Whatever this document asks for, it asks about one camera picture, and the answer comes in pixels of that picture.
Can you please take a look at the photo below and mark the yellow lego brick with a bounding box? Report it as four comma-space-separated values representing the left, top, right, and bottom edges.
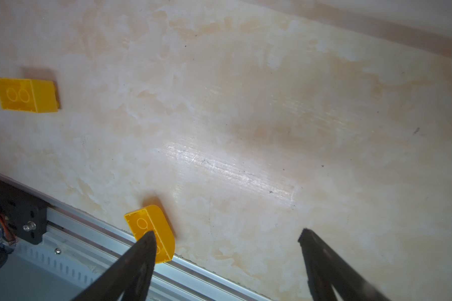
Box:
124, 204, 175, 264
0, 78, 60, 114

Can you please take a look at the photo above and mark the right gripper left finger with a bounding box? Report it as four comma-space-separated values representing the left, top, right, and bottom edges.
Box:
74, 231, 157, 301

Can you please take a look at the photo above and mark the yellow lego brick bottom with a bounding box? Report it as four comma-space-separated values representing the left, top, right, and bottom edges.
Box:
124, 204, 175, 264

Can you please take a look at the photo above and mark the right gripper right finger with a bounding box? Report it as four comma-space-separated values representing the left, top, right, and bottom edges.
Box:
298, 228, 388, 300

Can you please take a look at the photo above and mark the aluminium front rail frame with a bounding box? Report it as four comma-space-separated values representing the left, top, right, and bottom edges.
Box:
0, 167, 272, 301

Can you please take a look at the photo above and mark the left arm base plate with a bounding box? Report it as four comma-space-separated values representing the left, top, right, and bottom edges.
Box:
0, 180, 49, 245

